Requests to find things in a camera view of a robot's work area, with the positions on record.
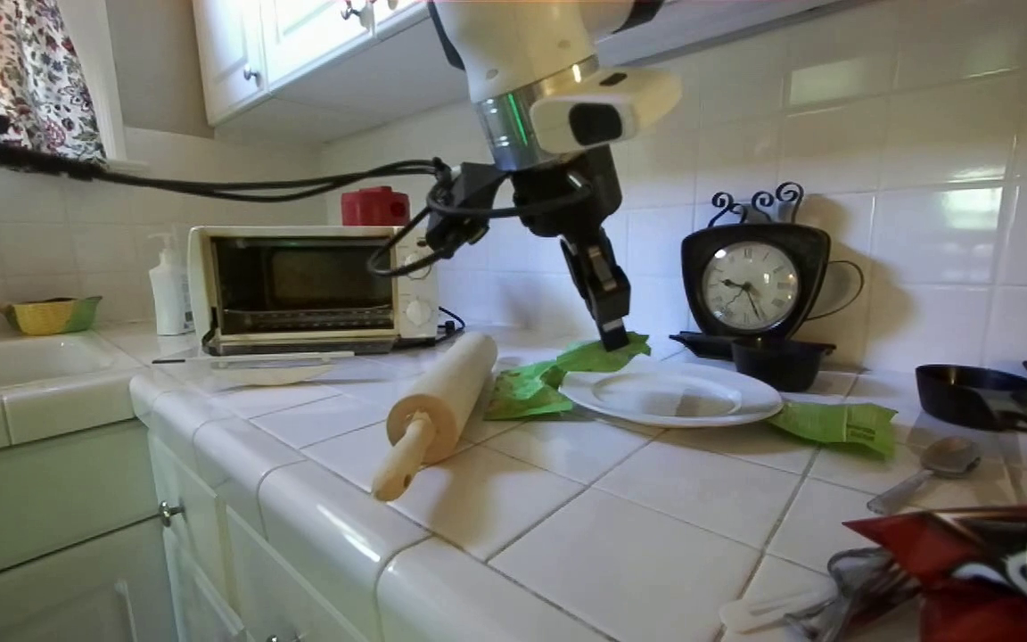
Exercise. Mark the white toaster oven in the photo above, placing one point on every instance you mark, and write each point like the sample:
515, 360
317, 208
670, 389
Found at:
412, 287

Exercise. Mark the floral curtain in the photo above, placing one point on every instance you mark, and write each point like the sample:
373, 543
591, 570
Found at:
17, 60

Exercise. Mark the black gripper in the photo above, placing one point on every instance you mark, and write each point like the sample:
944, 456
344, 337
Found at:
569, 198

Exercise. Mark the metal oven rack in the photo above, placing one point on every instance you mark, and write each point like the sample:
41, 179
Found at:
302, 319

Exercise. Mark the metal spoon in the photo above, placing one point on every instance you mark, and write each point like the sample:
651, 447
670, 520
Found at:
946, 456

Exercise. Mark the wooden rolling pin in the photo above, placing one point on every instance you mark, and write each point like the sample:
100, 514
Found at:
437, 404

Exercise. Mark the white counter base cabinets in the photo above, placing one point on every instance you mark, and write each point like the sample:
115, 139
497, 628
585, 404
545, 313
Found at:
205, 524

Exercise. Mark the white oven dial knob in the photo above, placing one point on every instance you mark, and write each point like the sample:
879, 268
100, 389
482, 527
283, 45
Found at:
418, 317

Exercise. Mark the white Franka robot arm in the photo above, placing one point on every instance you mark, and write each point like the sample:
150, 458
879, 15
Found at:
515, 47

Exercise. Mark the red plastic container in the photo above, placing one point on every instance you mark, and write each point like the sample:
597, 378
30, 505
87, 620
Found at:
373, 208

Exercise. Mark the black table clock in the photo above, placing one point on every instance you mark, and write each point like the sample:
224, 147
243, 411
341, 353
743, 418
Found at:
749, 287

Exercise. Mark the white wall cabinets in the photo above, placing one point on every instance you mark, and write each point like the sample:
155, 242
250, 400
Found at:
302, 47

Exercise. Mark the yellow bowl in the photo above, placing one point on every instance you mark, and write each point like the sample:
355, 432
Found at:
53, 317

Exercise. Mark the wrist mounted camera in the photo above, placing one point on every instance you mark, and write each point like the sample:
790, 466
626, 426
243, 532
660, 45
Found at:
597, 112

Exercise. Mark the white plate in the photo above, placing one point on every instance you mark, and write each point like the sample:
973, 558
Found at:
679, 398

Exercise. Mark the silver metal utensil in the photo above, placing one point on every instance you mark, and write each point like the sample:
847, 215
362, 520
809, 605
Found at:
847, 592

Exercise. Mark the red chip bag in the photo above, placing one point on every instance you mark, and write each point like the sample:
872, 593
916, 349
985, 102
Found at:
991, 593

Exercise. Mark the white soap dispenser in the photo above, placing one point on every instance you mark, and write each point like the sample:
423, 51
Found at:
171, 290

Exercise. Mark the white sink base cabinet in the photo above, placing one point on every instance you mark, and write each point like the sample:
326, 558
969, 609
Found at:
39, 537

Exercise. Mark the black frying pan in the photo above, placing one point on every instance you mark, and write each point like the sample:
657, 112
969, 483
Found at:
973, 394

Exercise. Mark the green packet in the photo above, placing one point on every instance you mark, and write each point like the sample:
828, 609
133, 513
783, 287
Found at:
525, 394

